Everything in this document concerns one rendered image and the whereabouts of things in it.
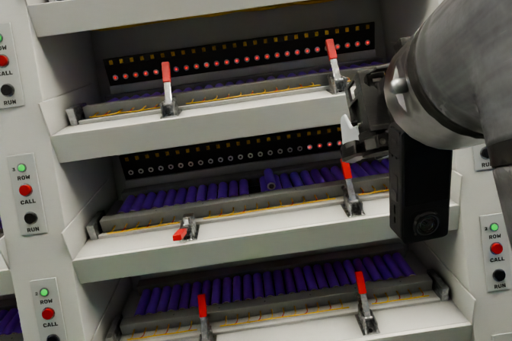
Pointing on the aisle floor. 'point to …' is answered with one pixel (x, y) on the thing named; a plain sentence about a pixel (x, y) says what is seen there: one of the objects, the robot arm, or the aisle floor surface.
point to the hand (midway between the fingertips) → (363, 157)
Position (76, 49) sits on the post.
